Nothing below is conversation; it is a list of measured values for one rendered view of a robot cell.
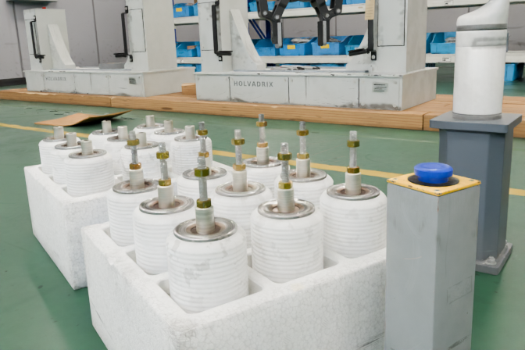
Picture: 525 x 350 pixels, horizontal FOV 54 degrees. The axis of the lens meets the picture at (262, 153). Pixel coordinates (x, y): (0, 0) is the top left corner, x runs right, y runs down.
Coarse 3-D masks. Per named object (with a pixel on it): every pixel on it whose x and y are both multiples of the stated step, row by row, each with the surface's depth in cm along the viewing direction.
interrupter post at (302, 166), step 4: (296, 160) 82; (300, 160) 82; (304, 160) 81; (308, 160) 82; (296, 164) 83; (300, 164) 82; (304, 164) 82; (308, 164) 82; (296, 168) 83; (300, 168) 82; (304, 168) 82; (308, 168) 82; (300, 172) 82; (304, 172) 82; (308, 172) 82; (300, 176) 82; (304, 176) 82; (308, 176) 82
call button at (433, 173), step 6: (426, 162) 57; (432, 162) 57; (438, 162) 57; (414, 168) 56; (420, 168) 55; (426, 168) 55; (432, 168) 54; (438, 168) 54; (444, 168) 54; (450, 168) 54; (420, 174) 54; (426, 174) 54; (432, 174) 54; (438, 174) 54; (444, 174) 54; (450, 174) 54; (420, 180) 55; (426, 180) 55; (432, 180) 54; (438, 180) 54; (444, 180) 54
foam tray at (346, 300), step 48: (96, 240) 78; (96, 288) 81; (144, 288) 62; (288, 288) 61; (336, 288) 64; (384, 288) 69; (144, 336) 62; (192, 336) 53; (240, 336) 57; (288, 336) 61; (336, 336) 65
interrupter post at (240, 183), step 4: (232, 172) 76; (236, 172) 75; (240, 172) 75; (244, 172) 76; (232, 176) 76; (236, 176) 76; (240, 176) 75; (244, 176) 76; (236, 180) 76; (240, 180) 76; (244, 180) 76; (236, 184) 76; (240, 184) 76; (244, 184) 76; (236, 188) 76; (240, 188) 76; (244, 188) 76
